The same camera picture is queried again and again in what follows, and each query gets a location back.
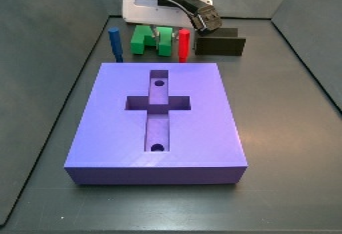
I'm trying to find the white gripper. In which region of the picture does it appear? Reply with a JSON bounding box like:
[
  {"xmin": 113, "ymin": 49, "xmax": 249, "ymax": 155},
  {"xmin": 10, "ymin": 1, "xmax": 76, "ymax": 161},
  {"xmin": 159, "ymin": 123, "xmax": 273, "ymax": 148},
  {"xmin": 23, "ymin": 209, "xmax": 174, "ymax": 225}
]
[{"xmin": 118, "ymin": 0, "xmax": 215, "ymax": 42}]

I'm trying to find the green U-shaped block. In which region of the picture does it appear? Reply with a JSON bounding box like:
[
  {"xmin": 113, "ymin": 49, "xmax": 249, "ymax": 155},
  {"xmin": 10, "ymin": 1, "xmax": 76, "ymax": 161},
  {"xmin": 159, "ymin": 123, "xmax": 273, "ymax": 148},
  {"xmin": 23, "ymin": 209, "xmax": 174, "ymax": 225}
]
[{"xmin": 130, "ymin": 25, "xmax": 173, "ymax": 56}]

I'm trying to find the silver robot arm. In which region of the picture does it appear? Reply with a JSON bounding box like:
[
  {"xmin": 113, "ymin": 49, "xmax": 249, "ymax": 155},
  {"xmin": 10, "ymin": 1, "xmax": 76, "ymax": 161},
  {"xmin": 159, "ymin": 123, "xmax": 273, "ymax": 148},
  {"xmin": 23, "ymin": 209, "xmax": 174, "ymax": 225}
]
[{"xmin": 122, "ymin": 0, "xmax": 222, "ymax": 35}]

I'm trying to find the black L-shaped fixture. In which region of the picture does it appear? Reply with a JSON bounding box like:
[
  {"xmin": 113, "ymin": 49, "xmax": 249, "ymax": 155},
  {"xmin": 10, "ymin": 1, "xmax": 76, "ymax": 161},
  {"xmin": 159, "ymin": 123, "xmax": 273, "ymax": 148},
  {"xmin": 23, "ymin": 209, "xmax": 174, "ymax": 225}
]
[{"xmin": 194, "ymin": 28, "xmax": 246, "ymax": 56}]

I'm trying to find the purple board with cross slot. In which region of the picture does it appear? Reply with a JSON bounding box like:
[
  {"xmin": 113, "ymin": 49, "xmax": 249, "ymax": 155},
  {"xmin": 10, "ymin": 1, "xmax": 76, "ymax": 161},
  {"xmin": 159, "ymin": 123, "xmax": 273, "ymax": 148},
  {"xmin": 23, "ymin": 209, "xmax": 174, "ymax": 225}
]
[{"xmin": 64, "ymin": 63, "xmax": 247, "ymax": 185}]

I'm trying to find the red peg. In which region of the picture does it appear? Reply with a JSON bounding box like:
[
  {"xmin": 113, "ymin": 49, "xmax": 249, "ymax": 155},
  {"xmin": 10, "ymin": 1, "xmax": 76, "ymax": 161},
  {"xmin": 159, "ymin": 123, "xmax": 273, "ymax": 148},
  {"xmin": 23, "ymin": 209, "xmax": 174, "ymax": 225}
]
[{"xmin": 178, "ymin": 29, "xmax": 190, "ymax": 63}]

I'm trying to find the blue peg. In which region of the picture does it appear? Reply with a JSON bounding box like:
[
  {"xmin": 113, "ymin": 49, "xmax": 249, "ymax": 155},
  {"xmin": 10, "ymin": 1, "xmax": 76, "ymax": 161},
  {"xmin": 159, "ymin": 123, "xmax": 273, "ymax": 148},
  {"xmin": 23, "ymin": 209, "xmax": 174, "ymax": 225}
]
[{"xmin": 109, "ymin": 27, "xmax": 123, "ymax": 62}]

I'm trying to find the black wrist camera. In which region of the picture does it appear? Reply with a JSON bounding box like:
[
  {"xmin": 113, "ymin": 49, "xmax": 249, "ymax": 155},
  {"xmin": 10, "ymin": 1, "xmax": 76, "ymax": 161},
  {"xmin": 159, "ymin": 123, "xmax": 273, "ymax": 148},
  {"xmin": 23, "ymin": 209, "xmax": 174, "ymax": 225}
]
[{"xmin": 171, "ymin": 0, "xmax": 222, "ymax": 34}]

